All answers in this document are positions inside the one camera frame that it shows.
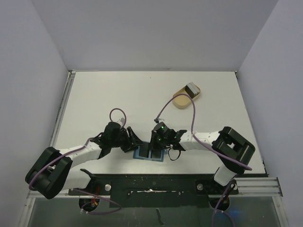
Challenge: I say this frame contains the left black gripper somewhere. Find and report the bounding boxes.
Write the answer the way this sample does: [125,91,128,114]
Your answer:
[110,127,143,152]

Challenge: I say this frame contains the blue card holder wallet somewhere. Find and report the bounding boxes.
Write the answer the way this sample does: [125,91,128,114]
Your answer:
[133,142,167,162]

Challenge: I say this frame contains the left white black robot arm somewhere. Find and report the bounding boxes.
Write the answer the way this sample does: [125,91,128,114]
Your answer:
[25,122,143,199]

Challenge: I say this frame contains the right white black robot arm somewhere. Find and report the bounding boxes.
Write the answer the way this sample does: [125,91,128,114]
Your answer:
[149,122,256,193]

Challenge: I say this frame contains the stack of cards in tray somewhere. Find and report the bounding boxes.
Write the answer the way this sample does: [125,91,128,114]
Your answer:
[185,82,201,99]

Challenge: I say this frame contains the tan oval wooden tray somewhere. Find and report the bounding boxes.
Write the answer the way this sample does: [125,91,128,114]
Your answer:
[172,86,201,109]

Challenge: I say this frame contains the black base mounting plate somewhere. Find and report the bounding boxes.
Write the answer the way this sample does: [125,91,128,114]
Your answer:
[68,174,239,208]

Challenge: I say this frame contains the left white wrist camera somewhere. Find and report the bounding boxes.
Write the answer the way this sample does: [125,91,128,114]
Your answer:
[117,117,125,127]

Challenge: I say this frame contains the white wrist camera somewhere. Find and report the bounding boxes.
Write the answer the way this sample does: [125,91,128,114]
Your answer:
[154,117,165,124]
[117,117,125,127]

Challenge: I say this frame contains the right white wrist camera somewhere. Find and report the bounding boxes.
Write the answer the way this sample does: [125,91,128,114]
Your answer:
[154,117,165,124]

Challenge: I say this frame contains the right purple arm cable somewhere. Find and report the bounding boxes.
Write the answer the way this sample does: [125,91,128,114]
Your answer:
[153,94,253,171]

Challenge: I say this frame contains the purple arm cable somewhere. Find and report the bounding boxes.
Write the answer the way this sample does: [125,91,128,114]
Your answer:
[153,94,253,171]
[28,108,127,191]

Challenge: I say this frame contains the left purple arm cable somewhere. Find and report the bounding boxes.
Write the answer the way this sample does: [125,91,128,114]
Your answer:
[28,108,127,191]

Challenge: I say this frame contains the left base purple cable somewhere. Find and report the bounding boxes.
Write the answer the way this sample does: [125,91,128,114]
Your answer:
[71,188,131,215]

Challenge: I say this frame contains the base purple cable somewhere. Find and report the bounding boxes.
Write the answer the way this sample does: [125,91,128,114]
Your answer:
[212,181,237,227]
[71,188,131,215]

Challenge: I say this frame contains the left aluminium rail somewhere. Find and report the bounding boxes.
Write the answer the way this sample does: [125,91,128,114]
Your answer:
[49,70,76,147]

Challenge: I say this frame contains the aluminium rail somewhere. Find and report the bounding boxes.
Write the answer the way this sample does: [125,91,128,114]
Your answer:
[49,70,76,147]
[236,177,283,197]
[27,190,69,199]

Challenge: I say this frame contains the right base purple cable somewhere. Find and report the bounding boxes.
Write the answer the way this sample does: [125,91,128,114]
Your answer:
[212,181,237,227]

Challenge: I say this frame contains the right aluminium rail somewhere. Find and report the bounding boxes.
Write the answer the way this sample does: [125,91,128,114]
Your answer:
[236,177,283,197]

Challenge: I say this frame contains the front aluminium rail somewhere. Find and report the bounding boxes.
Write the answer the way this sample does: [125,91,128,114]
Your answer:
[27,190,69,199]

